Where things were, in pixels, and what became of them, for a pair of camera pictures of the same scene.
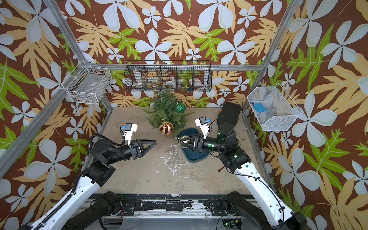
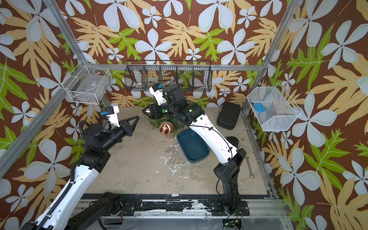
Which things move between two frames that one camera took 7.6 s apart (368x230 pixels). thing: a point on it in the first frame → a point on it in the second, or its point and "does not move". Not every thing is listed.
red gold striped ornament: [166, 128] does not move
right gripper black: [201, 144] → [155, 110]
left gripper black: [137, 150] → [128, 130]
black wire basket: [168, 75] does not move
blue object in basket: [259, 108] does not move
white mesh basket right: [271, 109] does not move
